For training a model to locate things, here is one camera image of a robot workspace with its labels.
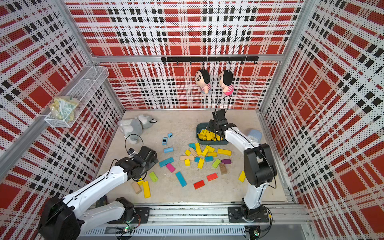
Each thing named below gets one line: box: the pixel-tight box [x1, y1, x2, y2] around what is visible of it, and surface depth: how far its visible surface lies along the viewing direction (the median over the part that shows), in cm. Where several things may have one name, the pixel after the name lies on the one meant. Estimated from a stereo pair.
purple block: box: [221, 158, 232, 165], surface depth 95 cm
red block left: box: [193, 180, 205, 190], surface depth 86 cm
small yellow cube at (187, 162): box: [184, 159, 191, 167], surface depth 93 cm
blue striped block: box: [162, 137, 168, 146], surface depth 103 cm
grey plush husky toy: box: [118, 113, 157, 145], surface depth 102 cm
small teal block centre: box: [205, 156, 214, 162], surface depth 95 cm
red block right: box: [206, 172, 218, 182], surface depth 89 cm
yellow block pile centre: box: [201, 145, 218, 157], surface depth 98 cm
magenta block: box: [165, 163, 176, 173], surface depth 93 cm
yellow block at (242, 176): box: [238, 171, 246, 183], surface depth 87 cm
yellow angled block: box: [195, 142, 202, 156], surface depth 100 cm
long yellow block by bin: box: [217, 148, 232, 156], surface depth 99 cm
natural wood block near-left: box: [131, 182, 143, 194], surface depth 82 cm
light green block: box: [212, 158, 221, 169], surface depth 93 cm
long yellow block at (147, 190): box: [142, 180, 152, 199], surface depth 84 cm
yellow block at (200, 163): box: [197, 158, 205, 170], surface depth 93 cm
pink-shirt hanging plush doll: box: [218, 70, 234, 96], surface depth 96 cm
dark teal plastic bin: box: [196, 122, 229, 146], surface depth 103 cm
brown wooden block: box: [219, 163, 228, 175], surface depth 90 cm
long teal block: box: [175, 171, 188, 188], surface depth 88 cm
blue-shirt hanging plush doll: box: [194, 69, 211, 95], surface depth 95 cm
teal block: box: [159, 157, 175, 168], surface depth 95 cm
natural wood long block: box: [180, 155, 195, 161], surface depth 95 cm
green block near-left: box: [149, 171, 159, 183], surface depth 87 cm
